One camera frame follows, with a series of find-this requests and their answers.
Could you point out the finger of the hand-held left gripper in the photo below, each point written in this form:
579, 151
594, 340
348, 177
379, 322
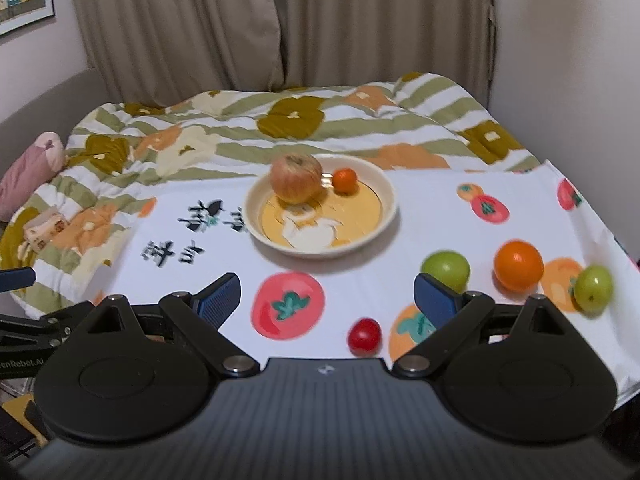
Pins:
17, 279
30, 332

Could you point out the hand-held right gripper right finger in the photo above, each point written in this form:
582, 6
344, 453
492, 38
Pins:
434, 304

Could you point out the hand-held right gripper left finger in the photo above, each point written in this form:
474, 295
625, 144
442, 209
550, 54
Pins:
220, 302

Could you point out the green apple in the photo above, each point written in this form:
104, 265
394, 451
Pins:
447, 267
593, 287

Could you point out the red cherry tomato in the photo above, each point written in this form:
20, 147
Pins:
364, 336

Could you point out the orange persimmon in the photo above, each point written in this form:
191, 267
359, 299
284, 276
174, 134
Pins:
517, 265

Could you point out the cream bowl with yellow print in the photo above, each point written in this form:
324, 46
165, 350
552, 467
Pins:
362, 205

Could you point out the patterned tissue pack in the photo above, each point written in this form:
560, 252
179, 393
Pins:
45, 230

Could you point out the pink plush pillow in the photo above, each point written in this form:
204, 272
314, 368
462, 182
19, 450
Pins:
25, 175

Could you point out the white fruit-printed cloth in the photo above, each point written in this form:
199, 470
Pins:
425, 200

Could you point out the large red-yellow apple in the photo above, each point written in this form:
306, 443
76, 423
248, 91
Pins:
295, 177

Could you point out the small tangerine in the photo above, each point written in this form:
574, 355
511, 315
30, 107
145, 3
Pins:
345, 181

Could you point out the floral striped blanket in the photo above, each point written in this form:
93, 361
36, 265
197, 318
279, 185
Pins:
300, 115

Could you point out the beige curtain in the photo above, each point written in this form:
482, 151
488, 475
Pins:
390, 20
165, 25

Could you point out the grey upholstered bed frame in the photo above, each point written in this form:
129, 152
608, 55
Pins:
50, 100

